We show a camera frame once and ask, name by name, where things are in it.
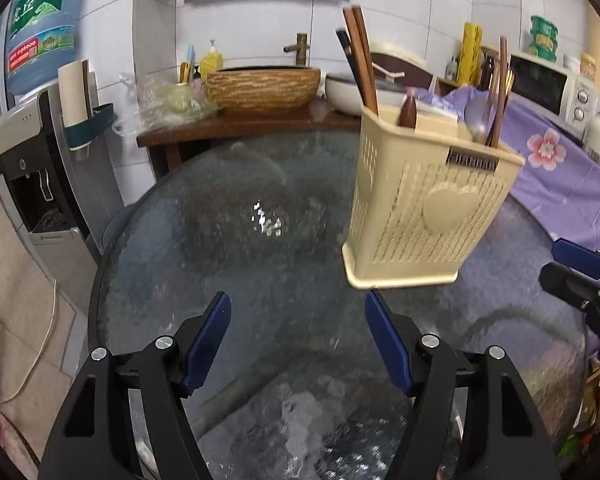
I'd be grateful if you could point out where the yellow cup with brushes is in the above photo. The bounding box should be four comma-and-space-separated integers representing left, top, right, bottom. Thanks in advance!
180, 45, 201, 83

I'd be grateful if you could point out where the colourful packaging pile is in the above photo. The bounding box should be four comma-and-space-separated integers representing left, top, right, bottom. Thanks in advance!
565, 360, 600, 461

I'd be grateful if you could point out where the black chopstick gold band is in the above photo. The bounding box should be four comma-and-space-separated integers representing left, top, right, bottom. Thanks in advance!
492, 71, 516, 148
335, 29, 371, 108

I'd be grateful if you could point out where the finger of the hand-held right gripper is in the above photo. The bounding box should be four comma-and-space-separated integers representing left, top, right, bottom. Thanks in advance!
551, 238, 600, 283
539, 261, 600, 311

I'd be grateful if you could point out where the paper cup dispenser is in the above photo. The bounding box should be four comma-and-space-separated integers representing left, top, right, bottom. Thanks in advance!
57, 59, 118, 153

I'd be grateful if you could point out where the white rice cooker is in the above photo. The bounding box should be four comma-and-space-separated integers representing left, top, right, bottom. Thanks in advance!
370, 42, 438, 96

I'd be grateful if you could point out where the white cable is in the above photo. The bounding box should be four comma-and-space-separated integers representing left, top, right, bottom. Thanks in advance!
0, 280, 58, 403

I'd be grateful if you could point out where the metal spoon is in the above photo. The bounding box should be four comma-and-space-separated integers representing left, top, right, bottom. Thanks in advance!
462, 95, 491, 143

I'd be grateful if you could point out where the water dispenser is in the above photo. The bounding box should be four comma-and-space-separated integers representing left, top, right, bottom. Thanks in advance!
0, 85, 126, 256

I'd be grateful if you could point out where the clear plastic bag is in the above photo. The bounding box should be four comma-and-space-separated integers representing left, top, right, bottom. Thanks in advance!
140, 80, 218, 121

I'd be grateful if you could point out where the purple floral cloth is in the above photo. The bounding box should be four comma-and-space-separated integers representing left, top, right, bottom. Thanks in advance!
415, 85, 600, 261

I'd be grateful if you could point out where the bronze faucet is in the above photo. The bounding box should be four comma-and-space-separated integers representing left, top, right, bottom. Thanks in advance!
283, 33, 311, 67

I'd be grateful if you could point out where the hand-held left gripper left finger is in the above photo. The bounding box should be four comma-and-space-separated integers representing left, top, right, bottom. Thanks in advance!
37, 291, 232, 480

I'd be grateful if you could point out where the yellow roll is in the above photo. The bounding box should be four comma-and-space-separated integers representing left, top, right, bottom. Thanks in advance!
461, 22, 482, 86

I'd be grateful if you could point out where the beige plastic utensil holder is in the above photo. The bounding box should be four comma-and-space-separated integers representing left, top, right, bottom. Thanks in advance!
341, 102, 526, 291

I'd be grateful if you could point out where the blue water bottle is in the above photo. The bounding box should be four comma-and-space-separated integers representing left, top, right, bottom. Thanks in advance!
5, 0, 83, 96

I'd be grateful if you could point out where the dark wooden spoon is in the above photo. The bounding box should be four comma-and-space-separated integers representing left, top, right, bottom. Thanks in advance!
397, 87, 418, 128

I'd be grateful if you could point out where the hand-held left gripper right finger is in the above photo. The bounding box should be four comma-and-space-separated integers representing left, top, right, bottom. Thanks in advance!
365, 289, 561, 480

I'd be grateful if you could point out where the wooden side table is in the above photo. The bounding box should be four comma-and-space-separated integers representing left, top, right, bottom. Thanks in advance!
136, 105, 363, 181

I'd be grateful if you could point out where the white microwave oven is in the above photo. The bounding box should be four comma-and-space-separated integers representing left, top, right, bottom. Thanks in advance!
509, 51, 600, 133

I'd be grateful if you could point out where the brown wooden chopstick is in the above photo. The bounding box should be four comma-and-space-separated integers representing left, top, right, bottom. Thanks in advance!
342, 7, 376, 112
354, 5, 380, 117
486, 36, 508, 148

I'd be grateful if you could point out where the woven brown sink bowl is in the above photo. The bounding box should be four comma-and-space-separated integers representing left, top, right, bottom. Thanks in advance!
202, 66, 322, 113

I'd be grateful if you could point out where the yellow soap bottle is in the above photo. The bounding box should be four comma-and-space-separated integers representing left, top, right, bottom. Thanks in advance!
200, 40, 224, 81

